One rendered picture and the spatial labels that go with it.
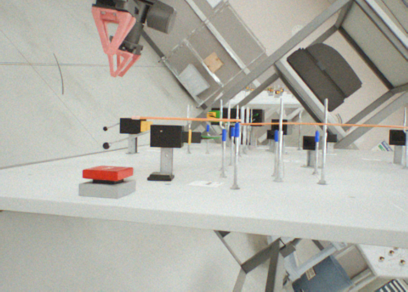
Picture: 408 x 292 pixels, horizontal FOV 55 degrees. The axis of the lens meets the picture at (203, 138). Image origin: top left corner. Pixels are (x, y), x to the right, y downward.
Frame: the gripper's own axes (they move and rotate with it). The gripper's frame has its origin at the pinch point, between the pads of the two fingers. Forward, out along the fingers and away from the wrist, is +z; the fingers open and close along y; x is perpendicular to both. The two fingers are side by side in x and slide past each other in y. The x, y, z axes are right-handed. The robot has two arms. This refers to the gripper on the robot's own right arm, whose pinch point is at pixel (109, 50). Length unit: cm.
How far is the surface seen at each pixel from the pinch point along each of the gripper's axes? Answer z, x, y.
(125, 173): 17.7, -11.0, -20.7
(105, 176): 17.9, -9.0, -22.6
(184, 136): 13.2, -15.9, -1.7
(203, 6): -190, 62, 745
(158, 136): 13.9, -11.4, -2.4
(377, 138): 20, -337, 752
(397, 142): 9, -66, 30
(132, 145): 21.3, 1.7, 35.5
